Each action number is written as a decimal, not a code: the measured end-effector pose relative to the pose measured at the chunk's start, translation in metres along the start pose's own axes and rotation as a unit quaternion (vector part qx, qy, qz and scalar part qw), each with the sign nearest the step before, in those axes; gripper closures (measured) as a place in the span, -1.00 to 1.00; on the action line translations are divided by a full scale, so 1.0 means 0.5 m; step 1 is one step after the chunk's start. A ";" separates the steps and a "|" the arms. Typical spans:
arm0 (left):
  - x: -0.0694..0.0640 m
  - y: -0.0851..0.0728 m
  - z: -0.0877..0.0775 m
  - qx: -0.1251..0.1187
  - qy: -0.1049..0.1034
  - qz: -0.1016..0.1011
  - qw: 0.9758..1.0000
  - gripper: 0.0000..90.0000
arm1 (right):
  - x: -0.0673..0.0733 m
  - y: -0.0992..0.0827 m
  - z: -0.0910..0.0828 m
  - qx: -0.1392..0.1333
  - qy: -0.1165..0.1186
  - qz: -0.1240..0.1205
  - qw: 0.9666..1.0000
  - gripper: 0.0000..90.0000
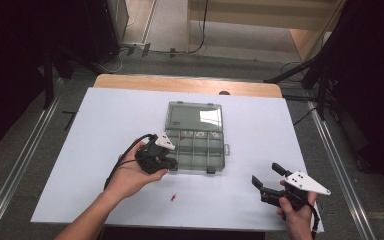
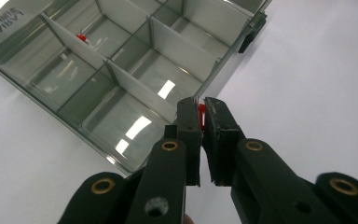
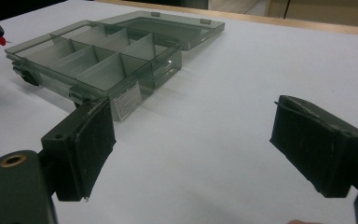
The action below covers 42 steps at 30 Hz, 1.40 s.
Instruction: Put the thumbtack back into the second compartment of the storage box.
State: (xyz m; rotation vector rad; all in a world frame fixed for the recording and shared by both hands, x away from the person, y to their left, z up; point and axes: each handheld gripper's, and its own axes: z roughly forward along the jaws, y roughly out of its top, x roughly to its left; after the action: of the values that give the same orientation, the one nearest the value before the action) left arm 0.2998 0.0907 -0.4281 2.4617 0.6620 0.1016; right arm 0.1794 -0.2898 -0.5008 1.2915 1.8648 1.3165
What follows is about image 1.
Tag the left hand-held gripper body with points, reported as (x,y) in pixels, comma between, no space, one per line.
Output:
(153,155)

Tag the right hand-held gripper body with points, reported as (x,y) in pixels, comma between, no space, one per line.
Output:
(305,183)

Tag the clear plastic compartment box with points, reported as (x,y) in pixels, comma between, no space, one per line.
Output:
(200,156)

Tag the person's left hand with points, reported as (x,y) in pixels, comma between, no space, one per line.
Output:
(130,180)

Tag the person's right hand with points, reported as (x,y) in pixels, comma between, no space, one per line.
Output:
(296,220)

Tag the white board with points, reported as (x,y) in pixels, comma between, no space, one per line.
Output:
(96,133)

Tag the black metal stand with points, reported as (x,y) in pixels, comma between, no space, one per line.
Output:
(321,93)

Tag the dark round table grommet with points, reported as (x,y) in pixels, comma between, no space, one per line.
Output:
(224,93)

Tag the dark curtain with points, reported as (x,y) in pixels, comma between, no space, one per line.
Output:
(373,83)

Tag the black cabinet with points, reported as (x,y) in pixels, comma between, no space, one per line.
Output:
(103,26)

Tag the light wooden shelf unit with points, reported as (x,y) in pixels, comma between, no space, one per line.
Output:
(263,15)

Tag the metal floor rail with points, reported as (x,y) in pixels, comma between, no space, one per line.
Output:
(23,166)
(340,166)

